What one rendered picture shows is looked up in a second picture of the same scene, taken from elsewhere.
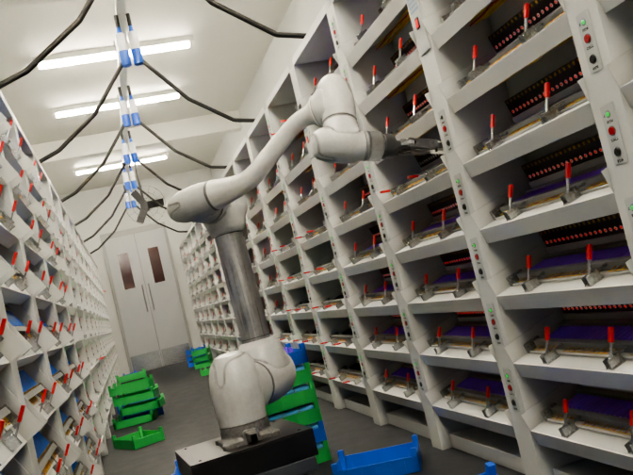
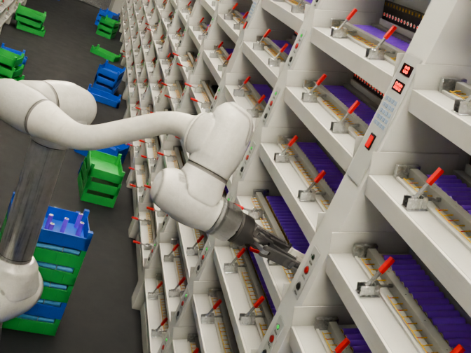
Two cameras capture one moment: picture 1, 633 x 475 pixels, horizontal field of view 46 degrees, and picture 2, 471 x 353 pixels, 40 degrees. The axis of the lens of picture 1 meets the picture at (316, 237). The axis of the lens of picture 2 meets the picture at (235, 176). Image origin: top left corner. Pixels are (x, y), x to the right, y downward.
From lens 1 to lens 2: 122 cm
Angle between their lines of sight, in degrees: 21
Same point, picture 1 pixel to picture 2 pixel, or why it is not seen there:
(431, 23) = (382, 162)
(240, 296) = (19, 213)
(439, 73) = (343, 222)
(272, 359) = (12, 293)
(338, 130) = (191, 193)
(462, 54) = not seen: hidden behind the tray
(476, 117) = not seen: hidden behind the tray
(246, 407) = not seen: outside the picture
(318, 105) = (197, 139)
